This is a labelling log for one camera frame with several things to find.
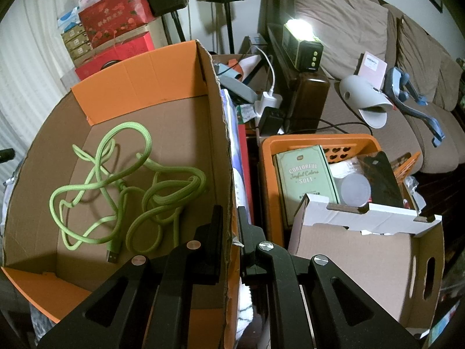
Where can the white power adapter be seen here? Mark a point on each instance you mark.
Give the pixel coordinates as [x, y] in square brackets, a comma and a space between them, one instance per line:
[267, 100]

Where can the orange plastic basket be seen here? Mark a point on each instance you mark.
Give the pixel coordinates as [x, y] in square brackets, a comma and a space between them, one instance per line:
[351, 145]

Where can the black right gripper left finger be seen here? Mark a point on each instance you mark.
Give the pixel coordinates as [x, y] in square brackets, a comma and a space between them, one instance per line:
[147, 302]

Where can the dark wooden side cabinet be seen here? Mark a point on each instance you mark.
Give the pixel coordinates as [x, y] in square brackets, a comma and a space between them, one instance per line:
[303, 93]

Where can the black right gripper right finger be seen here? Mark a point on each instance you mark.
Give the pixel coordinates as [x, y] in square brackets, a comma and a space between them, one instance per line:
[312, 303]

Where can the red gift bag upper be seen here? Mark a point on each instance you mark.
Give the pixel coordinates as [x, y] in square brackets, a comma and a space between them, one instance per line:
[107, 19]

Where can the blue white tissue pack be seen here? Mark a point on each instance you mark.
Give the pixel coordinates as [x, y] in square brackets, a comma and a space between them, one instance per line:
[68, 20]

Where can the stacked gold boxes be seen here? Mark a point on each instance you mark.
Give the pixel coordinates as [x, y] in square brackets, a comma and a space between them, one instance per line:
[76, 41]

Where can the black power adapter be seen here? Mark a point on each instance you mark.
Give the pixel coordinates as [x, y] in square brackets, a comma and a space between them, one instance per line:
[271, 121]

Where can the green tissue box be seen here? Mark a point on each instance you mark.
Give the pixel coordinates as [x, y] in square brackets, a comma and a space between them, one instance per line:
[299, 172]

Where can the red collection gift bag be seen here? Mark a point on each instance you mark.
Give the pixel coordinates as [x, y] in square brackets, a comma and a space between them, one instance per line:
[118, 52]

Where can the black flat case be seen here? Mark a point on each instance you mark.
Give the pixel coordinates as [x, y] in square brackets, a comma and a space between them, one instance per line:
[384, 188]

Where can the glowing portable lamp speaker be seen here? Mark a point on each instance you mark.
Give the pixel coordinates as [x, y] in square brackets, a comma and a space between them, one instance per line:
[302, 46]

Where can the orange cardboard box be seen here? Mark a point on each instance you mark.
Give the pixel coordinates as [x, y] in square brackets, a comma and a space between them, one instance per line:
[173, 92]

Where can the white brown cardboard box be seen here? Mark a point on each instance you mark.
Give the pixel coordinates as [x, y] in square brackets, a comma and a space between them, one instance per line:
[393, 254]

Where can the blue white plastic package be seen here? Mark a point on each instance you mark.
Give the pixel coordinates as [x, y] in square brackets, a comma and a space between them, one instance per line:
[230, 113]

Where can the translucent round lid container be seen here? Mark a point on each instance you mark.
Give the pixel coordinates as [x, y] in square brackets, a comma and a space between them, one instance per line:
[354, 190]

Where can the pink booklet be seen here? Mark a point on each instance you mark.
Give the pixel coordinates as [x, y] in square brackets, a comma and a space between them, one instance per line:
[373, 70]

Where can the white curved neck massager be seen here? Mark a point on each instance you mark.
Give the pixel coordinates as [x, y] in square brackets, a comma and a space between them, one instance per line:
[371, 104]

